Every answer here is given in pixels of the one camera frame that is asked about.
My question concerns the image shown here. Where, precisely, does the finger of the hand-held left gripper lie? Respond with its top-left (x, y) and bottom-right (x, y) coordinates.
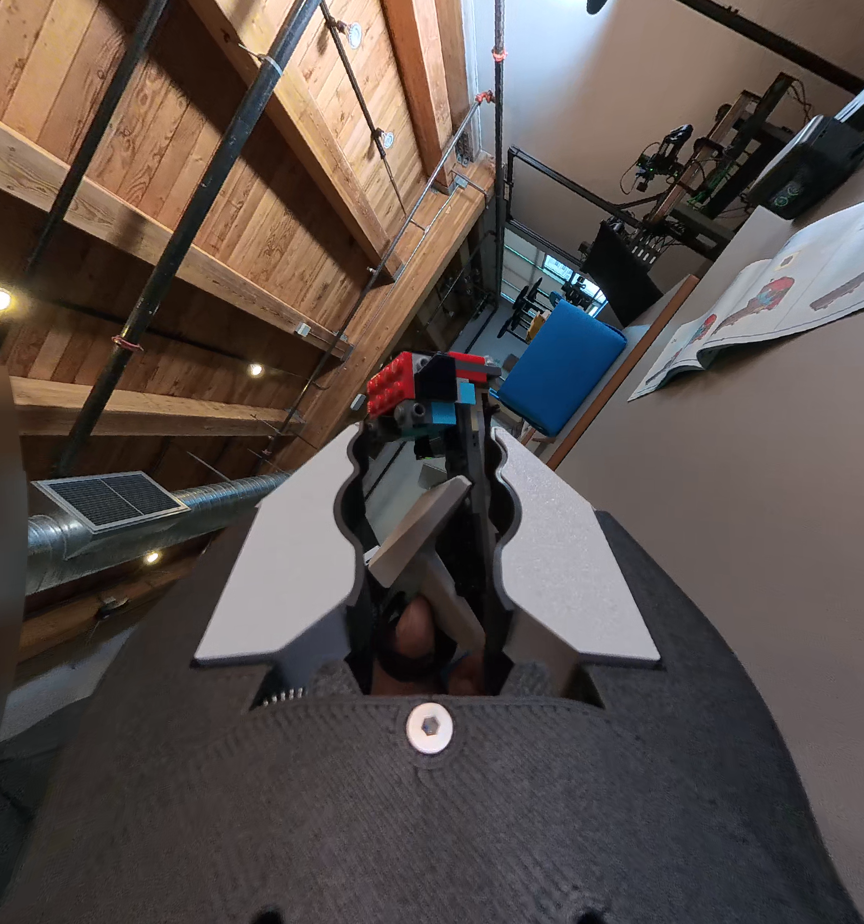
top-left (369, 475), bottom-right (488, 652)

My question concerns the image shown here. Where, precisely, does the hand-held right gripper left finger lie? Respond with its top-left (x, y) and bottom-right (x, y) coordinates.
top-left (193, 424), bottom-right (369, 668)

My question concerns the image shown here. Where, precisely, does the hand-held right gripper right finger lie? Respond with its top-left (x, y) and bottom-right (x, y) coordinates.
top-left (490, 426), bottom-right (662, 695)

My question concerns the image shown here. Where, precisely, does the toy brick truck model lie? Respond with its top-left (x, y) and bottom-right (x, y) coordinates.
top-left (365, 351), bottom-right (508, 654)

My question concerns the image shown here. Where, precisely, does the grey desk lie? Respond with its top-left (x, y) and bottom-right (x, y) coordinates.
top-left (547, 130), bottom-right (864, 924)

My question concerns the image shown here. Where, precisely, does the person's left hand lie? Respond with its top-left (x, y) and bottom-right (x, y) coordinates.
top-left (374, 595), bottom-right (487, 697)

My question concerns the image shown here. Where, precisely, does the ceiling vent grille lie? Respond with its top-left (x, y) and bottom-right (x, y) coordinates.
top-left (33, 471), bottom-right (191, 535)

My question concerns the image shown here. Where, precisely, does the large blue box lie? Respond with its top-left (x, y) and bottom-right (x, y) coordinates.
top-left (499, 299), bottom-right (628, 437)

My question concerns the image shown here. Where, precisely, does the wood-edged table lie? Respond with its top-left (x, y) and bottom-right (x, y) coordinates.
top-left (546, 274), bottom-right (701, 470)

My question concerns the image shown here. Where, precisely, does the black cloth covered box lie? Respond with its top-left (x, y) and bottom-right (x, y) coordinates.
top-left (583, 220), bottom-right (664, 326)

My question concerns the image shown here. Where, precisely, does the black ceiling pipe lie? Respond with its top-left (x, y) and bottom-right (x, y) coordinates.
top-left (56, 0), bottom-right (324, 477)
top-left (27, 0), bottom-right (169, 268)

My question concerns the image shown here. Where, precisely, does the brick instruction booklet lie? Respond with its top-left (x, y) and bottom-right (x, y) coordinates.
top-left (628, 193), bottom-right (864, 402)

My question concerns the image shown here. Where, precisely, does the black pole with red ties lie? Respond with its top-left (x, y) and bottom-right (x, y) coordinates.
top-left (491, 0), bottom-right (508, 297)

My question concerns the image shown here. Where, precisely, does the black portable power station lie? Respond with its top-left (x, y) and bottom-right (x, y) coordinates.
top-left (746, 114), bottom-right (864, 219)

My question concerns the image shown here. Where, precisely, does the silver ventilation duct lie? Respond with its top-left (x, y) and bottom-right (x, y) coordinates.
top-left (27, 469), bottom-right (292, 596)

